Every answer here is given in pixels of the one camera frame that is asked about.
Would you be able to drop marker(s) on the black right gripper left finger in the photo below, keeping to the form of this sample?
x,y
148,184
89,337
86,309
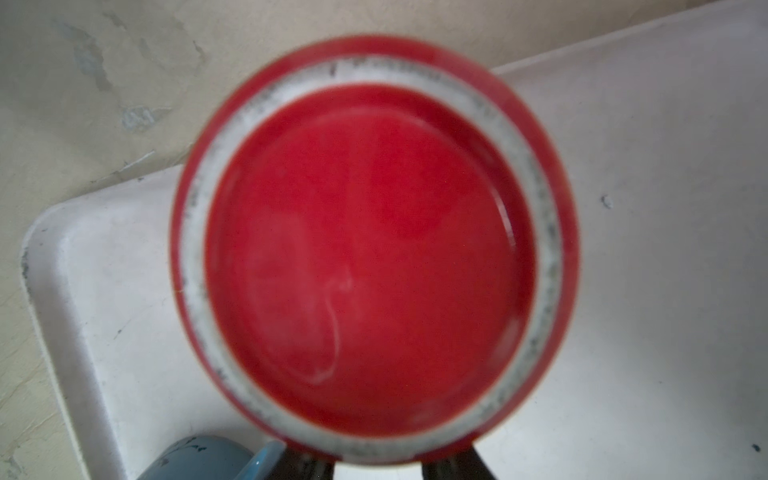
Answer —
x,y
289,464

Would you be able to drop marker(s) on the light blue mug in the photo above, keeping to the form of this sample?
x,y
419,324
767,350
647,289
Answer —
x,y
213,457

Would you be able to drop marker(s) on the white plastic tray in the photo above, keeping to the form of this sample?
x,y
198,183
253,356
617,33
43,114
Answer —
x,y
663,374

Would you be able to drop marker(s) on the red mug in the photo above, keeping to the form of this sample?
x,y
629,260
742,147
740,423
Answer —
x,y
374,250

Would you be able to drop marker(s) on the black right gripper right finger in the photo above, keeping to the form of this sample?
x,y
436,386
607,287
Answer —
x,y
464,465

